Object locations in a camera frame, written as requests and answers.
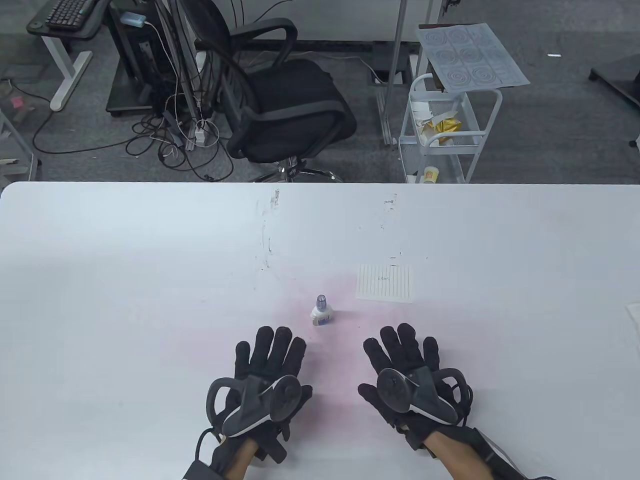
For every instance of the person's right hand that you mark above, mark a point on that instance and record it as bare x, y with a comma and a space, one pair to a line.
405, 350

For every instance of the person's left hand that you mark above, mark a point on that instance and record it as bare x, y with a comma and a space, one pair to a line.
270, 355

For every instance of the white correction fluid bottle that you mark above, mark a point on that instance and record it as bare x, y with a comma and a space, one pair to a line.
321, 316

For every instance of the lined paper with black text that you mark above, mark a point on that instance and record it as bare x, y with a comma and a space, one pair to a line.
385, 282

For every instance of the person's right forearm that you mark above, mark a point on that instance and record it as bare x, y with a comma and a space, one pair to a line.
460, 460

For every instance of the person's left forearm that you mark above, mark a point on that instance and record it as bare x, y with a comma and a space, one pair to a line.
240, 462

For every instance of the grey tracking controller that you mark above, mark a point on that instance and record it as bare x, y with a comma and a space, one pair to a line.
395, 390
280, 395

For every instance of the paper cup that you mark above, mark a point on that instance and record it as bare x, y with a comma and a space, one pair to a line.
431, 175

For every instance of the white rolling cart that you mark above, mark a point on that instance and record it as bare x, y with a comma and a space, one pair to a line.
480, 135

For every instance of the yellow snack packet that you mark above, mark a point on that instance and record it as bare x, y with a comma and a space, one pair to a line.
447, 125

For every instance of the white power strip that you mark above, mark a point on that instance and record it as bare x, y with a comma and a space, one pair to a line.
200, 132

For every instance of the white paper scraps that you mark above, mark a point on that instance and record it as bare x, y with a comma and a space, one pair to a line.
422, 107

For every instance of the black office chair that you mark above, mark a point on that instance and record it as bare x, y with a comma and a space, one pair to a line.
295, 110

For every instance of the aluminium pole stand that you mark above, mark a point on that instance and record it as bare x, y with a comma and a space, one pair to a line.
396, 60

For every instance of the black floor box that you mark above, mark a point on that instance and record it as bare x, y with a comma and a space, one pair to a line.
385, 55

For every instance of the black flat trolley base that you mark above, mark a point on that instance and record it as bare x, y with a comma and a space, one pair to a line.
122, 97

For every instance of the grey metal rack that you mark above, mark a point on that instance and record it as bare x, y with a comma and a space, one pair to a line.
36, 170

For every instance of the sheet printed with circles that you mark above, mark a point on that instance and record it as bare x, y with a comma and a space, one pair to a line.
470, 55

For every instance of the black padded bar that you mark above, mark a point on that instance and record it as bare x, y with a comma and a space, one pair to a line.
205, 44

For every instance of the black computer tower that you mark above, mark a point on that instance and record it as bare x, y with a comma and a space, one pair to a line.
135, 50

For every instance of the black stand base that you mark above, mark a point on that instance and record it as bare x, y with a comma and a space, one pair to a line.
620, 75

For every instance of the small pink item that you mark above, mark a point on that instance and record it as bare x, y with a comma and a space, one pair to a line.
17, 102

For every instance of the black desk with white leg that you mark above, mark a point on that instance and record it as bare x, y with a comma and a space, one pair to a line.
65, 60

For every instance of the pale blue box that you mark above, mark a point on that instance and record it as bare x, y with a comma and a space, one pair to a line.
132, 19

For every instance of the black keyboard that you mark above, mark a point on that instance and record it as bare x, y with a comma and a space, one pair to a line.
67, 12

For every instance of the black wrist camera white label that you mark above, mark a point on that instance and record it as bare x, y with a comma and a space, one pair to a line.
200, 472

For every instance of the aluminium frame rails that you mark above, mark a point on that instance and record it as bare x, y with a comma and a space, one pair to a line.
187, 120

